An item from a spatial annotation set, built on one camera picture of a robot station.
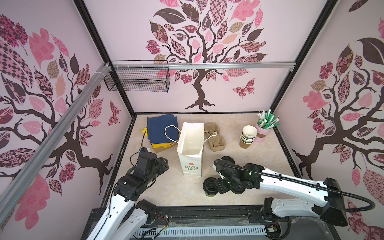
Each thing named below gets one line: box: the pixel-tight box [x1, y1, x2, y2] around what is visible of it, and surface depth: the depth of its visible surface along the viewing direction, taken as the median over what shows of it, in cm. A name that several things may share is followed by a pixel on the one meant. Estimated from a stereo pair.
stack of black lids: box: [231, 186, 246, 195], surface depth 81 cm
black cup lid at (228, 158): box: [220, 156, 236, 165], surface depth 84 cm
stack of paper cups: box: [239, 125, 258, 149], surface depth 92 cm
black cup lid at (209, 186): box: [203, 177, 218, 196], surface depth 74 cm
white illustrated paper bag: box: [177, 122, 205, 177], surface depth 79 cm
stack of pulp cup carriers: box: [204, 122, 226, 152], surface depth 100 cm
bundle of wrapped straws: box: [257, 109, 281, 130], surface depth 94 cm
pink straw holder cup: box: [254, 123, 272, 143], surface depth 96 cm
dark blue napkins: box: [147, 113, 179, 144], surface depth 101 cm
